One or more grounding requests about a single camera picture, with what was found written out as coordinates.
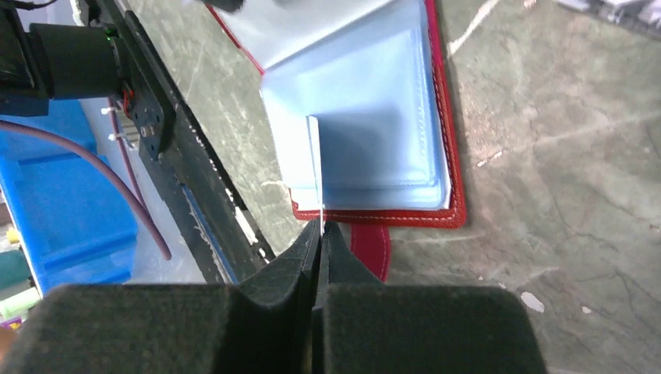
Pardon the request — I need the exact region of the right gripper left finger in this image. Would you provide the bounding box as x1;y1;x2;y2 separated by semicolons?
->
1;221;321;373

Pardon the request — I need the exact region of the red leather wallet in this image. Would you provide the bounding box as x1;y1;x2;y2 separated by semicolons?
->
207;1;467;280

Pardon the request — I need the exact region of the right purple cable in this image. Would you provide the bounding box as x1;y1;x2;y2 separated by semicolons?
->
0;119;173;262

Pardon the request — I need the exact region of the white magnetic stripe card stack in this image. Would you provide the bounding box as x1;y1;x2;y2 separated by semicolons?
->
556;0;660;41

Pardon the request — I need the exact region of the blue plastic bin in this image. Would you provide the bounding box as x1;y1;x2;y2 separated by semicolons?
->
1;130;138;293

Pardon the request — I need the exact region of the single white stripe card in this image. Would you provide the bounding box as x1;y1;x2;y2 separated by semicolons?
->
306;115;325;238

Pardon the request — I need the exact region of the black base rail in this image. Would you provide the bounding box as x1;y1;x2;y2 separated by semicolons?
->
71;1;274;284

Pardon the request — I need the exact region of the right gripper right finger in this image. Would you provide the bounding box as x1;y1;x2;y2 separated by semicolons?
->
312;222;547;373

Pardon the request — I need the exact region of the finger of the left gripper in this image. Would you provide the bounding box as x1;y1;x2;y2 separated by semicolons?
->
203;0;244;13

